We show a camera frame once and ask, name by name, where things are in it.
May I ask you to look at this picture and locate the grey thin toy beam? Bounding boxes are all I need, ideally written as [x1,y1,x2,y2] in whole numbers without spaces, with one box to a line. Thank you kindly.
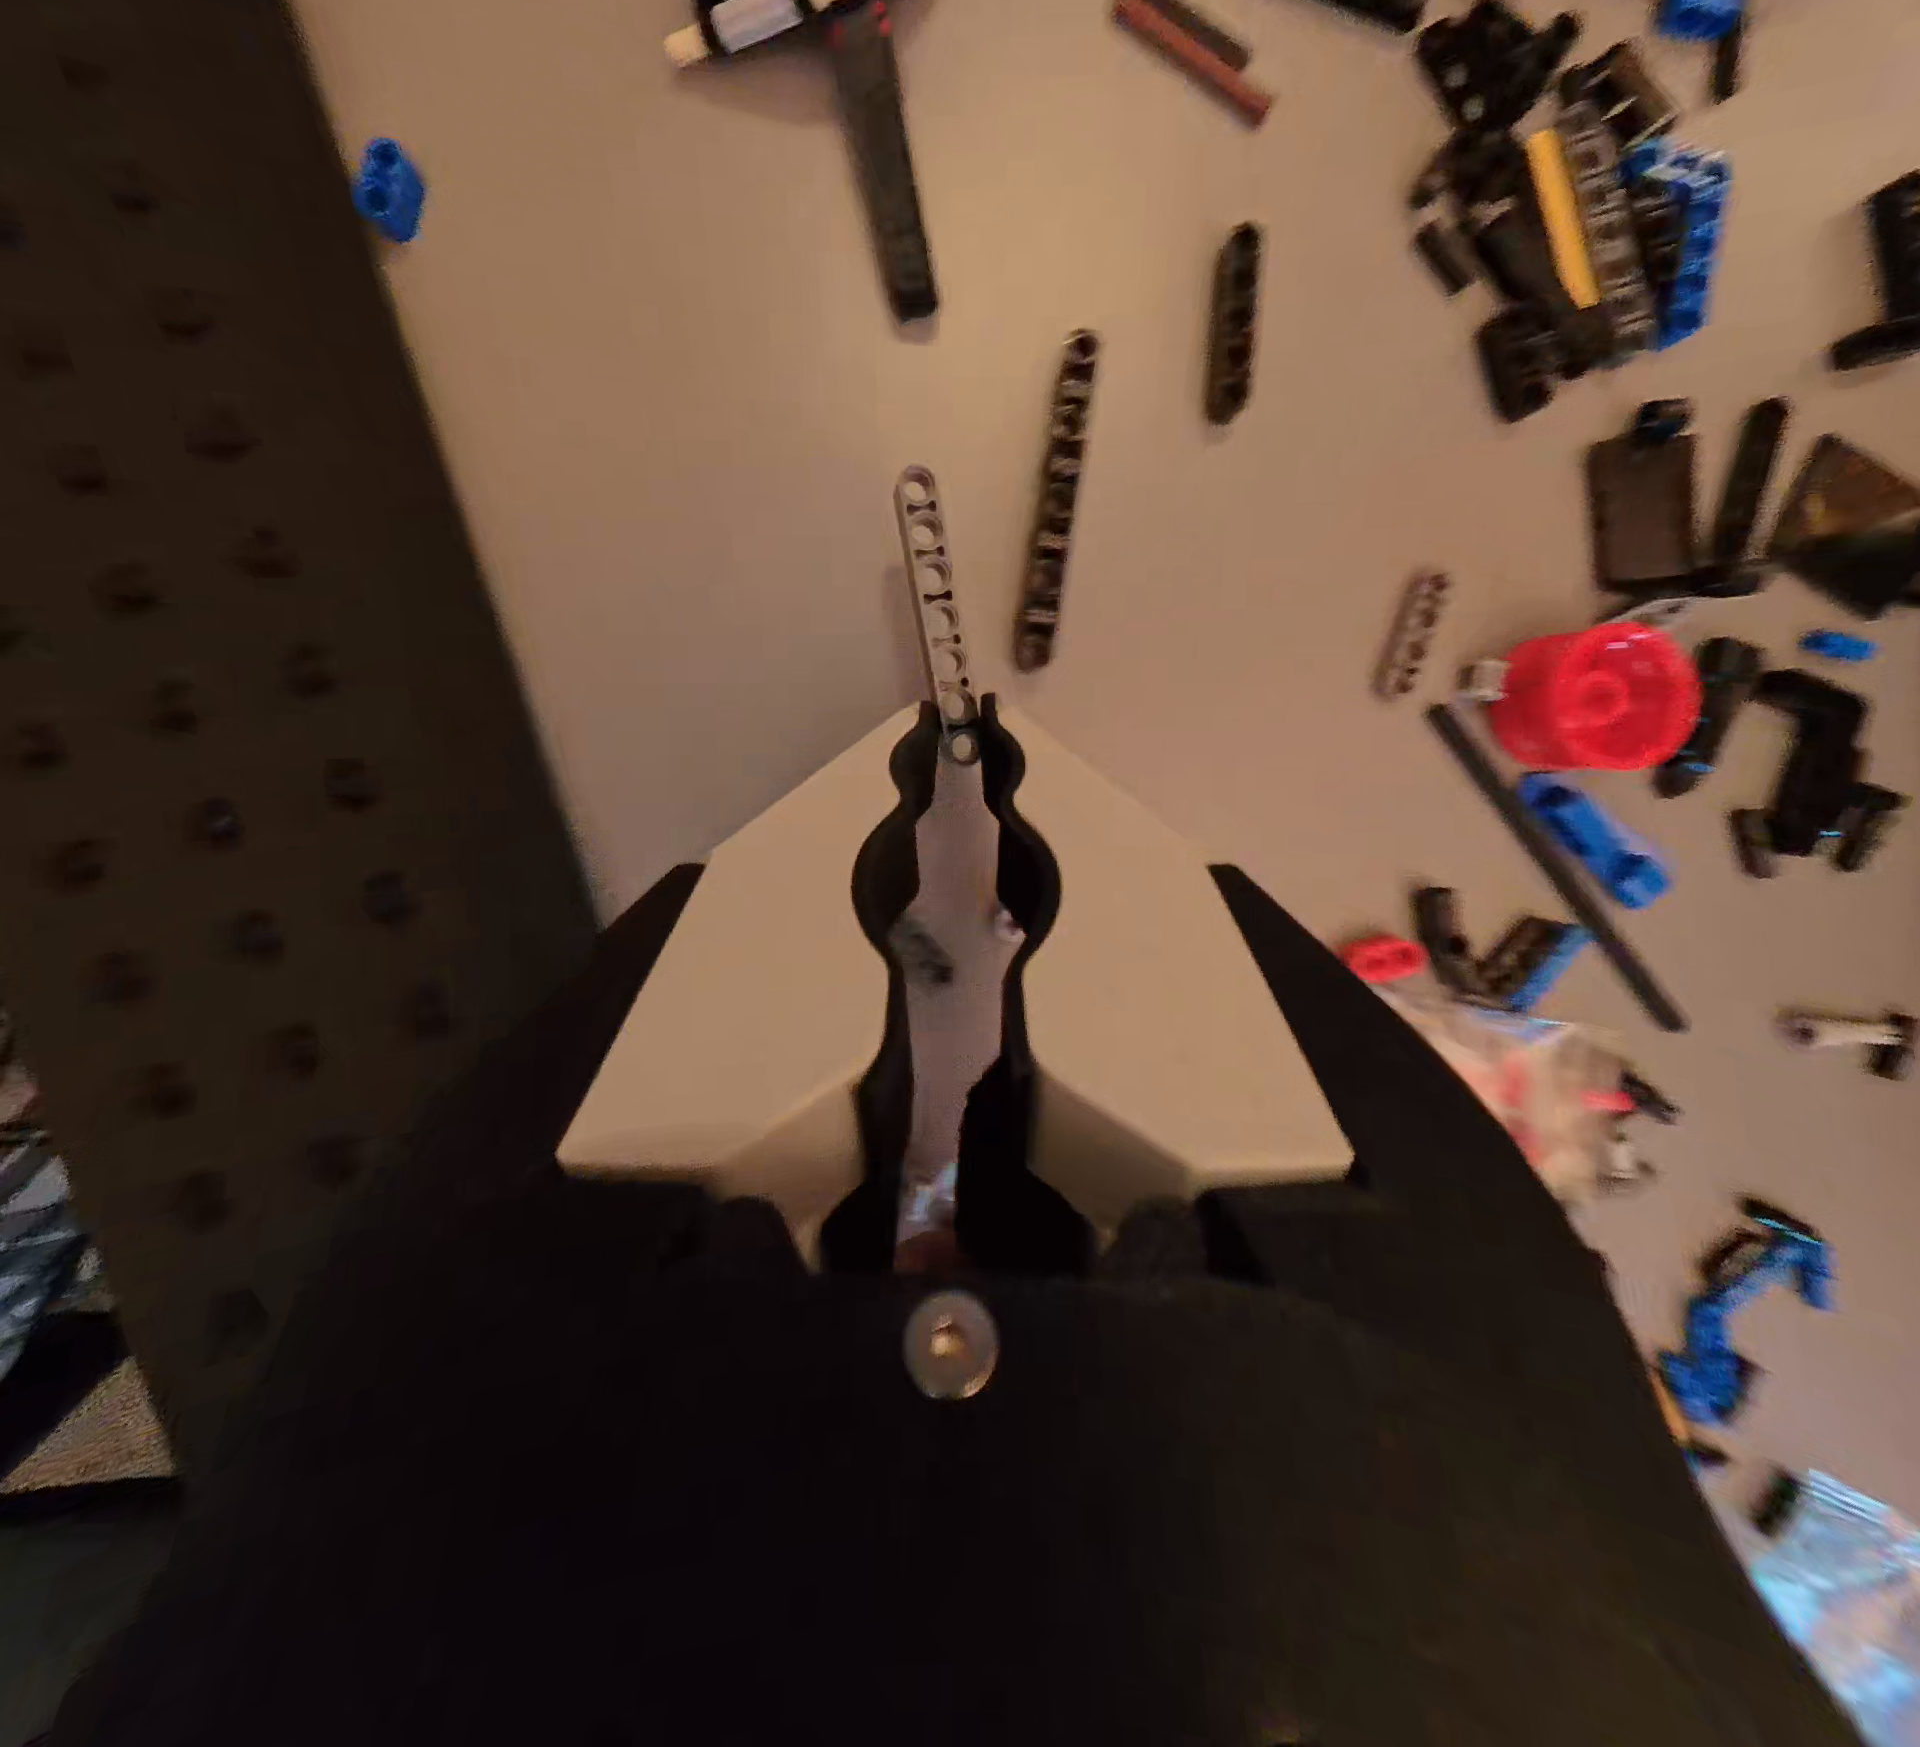
[894,466,996,771]

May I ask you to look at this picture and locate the small blue connector brick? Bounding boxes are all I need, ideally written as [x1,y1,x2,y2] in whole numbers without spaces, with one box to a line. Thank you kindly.
[350,137,426,242]

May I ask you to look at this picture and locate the black panel with tab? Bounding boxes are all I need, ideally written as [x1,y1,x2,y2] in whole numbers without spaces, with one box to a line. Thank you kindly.
[1588,400,1706,588]

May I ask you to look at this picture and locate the short black toy beam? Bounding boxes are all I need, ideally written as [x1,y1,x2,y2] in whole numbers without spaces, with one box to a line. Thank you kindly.
[1203,220,1266,426]

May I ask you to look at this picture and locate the red toy wheel hub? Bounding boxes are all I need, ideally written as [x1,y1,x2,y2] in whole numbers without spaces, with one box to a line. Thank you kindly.
[1484,622,1705,776]

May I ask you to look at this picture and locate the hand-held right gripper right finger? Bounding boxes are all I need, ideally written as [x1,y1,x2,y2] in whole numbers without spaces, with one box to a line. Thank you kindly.
[952,694,1358,1273]

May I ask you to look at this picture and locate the clear plastic parts bag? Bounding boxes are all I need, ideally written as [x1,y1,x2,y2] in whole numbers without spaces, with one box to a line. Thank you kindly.
[1708,1463,1920,1747]
[1395,997,1684,1202]

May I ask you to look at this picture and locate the short grey toy beam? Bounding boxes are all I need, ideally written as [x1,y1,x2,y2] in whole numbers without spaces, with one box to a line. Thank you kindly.
[1370,569,1453,703]

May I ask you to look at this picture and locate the short black oval beam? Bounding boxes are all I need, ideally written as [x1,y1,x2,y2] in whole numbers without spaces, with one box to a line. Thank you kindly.
[1708,395,1791,566]

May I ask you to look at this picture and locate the black toy brick assembly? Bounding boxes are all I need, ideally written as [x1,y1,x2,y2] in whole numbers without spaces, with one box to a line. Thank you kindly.
[637,0,942,324]

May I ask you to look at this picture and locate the white and black connector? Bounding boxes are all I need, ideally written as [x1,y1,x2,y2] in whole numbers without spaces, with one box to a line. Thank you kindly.
[1778,1008,1920,1078]

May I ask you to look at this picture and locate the black square toy panel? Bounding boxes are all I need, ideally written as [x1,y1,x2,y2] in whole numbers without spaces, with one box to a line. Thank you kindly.
[1765,432,1920,619]

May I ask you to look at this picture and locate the yellow toy axle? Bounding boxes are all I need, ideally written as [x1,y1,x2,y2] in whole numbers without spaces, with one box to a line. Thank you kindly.
[1521,129,1605,308]

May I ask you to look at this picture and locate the black and blue pin cluster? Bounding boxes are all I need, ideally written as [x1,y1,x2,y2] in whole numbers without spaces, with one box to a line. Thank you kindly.
[1409,885,1592,1014]

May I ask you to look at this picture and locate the blue straight toy beam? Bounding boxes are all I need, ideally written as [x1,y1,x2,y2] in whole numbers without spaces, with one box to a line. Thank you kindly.
[1517,773,1670,913]

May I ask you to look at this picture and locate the long dark toy axle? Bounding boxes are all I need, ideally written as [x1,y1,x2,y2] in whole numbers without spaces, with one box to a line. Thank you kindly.
[1422,701,1692,1035]

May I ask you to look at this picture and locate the black dimpled mat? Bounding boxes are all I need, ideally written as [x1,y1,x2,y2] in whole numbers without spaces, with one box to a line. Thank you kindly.
[0,0,609,1493]

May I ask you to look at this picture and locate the blue and black brick cluster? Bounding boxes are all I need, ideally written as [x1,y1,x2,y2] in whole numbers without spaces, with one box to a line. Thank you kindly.
[1655,1194,1841,1432]

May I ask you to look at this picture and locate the blue angled toy beam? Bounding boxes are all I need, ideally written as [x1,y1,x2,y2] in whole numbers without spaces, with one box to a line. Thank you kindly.
[1626,142,1735,345]

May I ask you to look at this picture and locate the black angled toy beam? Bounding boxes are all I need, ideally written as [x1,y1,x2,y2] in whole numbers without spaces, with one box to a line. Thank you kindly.
[1828,168,1920,372]

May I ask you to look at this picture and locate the pile of black toy beams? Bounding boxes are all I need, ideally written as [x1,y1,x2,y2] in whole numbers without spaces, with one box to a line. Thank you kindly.
[1408,0,1738,424]

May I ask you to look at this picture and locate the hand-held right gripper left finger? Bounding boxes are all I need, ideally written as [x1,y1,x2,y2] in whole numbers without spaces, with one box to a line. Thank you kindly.
[555,701,933,1273]

